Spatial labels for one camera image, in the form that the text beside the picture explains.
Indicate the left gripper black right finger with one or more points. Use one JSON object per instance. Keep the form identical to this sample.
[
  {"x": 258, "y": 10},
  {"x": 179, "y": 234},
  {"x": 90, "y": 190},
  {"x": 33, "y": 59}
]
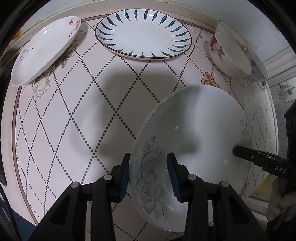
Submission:
[{"x": 191, "y": 189}]

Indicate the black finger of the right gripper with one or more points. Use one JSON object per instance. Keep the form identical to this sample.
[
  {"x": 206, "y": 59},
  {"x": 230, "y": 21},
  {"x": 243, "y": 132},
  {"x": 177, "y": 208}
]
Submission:
[{"x": 259, "y": 158}]

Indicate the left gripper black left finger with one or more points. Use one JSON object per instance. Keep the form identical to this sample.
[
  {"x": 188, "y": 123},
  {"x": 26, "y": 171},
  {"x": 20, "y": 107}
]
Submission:
[{"x": 111, "y": 188}]

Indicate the white plate grey flower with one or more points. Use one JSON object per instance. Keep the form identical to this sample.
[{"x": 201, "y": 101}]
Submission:
[{"x": 200, "y": 125}]

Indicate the white bowl coloured dots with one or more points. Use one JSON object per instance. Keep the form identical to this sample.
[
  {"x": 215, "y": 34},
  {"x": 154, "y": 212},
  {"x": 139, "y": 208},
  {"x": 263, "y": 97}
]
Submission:
[{"x": 258, "y": 71}]

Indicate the white bowl red flower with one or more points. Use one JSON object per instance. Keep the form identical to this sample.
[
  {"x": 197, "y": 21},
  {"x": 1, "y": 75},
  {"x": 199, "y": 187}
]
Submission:
[{"x": 228, "y": 56}]

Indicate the white plate pink flowers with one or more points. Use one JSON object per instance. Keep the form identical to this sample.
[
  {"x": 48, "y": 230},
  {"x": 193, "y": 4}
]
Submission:
[{"x": 44, "y": 49}]

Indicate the white plate blue leaf pattern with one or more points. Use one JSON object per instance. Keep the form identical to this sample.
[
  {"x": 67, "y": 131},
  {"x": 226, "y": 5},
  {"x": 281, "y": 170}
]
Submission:
[{"x": 143, "y": 34}]

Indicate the white bowl gold rim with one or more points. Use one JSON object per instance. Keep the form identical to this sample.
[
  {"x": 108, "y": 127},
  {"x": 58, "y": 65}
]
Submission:
[{"x": 223, "y": 27}]

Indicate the white gloved right hand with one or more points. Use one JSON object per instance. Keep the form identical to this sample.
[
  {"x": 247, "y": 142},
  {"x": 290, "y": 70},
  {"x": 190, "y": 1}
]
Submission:
[{"x": 279, "y": 201}]

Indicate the patterned table mat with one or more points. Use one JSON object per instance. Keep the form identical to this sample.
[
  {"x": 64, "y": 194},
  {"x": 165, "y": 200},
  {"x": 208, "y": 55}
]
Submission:
[{"x": 79, "y": 120}]

